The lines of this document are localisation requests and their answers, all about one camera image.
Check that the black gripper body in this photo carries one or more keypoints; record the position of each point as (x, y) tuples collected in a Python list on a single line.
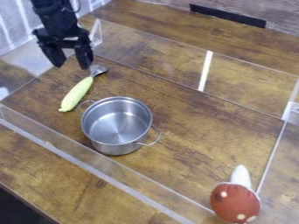
[(59, 29)]

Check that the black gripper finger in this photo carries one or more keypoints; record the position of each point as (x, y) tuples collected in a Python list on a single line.
[(54, 53), (85, 54)]

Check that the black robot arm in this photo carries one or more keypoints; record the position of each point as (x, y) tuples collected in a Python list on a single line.
[(55, 9)]

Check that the clear acrylic triangle stand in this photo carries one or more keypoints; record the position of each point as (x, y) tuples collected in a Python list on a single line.
[(95, 34)]

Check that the stainless steel pot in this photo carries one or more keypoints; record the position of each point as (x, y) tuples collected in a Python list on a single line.
[(118, 124)]

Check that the black bar on table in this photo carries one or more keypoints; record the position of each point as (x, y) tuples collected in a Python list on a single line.
[(229, 16)]

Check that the clear acrylic front barrier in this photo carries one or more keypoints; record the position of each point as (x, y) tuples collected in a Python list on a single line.
[(159, 196)]

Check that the brown plush mushroom toy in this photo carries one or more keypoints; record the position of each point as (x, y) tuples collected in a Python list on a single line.
[(234, 201)]

